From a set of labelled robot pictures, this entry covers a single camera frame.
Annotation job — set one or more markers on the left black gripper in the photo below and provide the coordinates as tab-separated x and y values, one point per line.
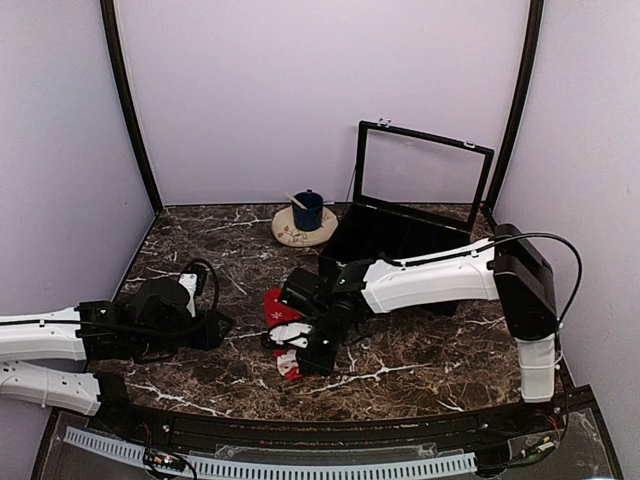
208	337

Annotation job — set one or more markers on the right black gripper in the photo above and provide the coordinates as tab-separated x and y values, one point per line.
321	364

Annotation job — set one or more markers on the red Santa Christmas sock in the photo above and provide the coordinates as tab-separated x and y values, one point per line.
276	314

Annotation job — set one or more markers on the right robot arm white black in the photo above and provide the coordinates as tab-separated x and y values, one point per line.
507	268

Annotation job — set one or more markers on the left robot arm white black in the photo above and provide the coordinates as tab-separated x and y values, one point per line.
90	331

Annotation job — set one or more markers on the blue ceramic cup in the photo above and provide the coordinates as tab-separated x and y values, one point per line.
310	219

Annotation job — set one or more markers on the wooden stick in cup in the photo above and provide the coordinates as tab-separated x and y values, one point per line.
295	201

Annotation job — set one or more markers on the black compartment box glass lid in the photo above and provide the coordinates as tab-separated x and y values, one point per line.
414	193

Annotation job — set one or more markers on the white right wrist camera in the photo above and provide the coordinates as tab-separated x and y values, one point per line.
294	333

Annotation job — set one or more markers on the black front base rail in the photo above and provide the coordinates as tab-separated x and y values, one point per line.
485	429

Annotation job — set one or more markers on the white slotted cable duct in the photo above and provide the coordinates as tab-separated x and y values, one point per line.
235	462

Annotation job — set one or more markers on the left black frame post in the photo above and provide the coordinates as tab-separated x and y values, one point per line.
126	101

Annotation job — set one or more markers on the black frame post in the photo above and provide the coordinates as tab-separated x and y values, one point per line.
126	101
521	89

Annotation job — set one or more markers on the right black frame post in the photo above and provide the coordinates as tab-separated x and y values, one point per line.
521	89

